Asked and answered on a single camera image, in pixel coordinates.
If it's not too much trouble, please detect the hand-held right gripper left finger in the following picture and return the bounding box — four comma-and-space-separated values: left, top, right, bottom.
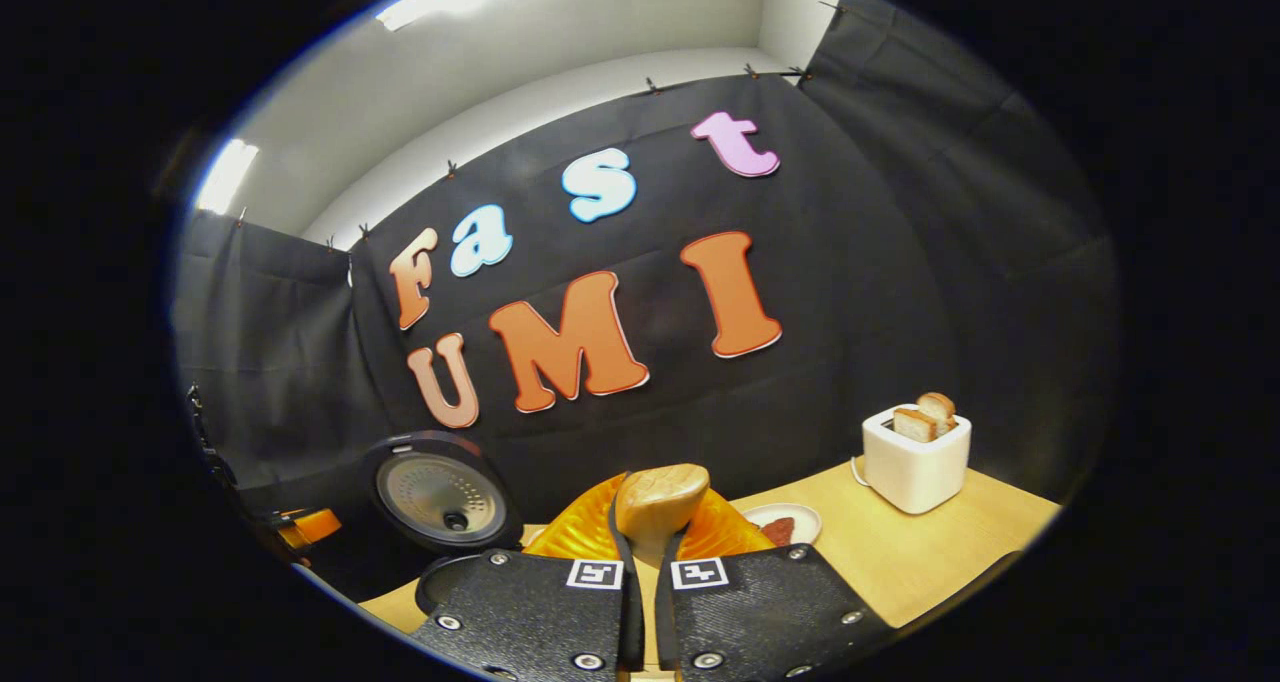
408, 472, 647, 681

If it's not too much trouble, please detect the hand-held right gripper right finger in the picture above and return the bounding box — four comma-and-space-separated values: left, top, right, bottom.
655, 487, 897, 681

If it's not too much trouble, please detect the dark grey rice cooker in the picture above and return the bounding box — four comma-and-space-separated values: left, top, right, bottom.
362, 430, 524, 615

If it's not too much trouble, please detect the wooden spoon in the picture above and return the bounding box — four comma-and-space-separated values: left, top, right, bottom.
613, 463, 712, 570

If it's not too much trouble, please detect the white plate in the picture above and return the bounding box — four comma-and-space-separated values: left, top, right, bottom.
742, 503, 823, 547

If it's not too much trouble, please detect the white toaster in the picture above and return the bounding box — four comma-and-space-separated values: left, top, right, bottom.
862, 405, 973, 515

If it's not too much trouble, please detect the black backdrop cloth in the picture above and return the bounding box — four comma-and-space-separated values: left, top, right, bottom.
170, 0, 1121, 603

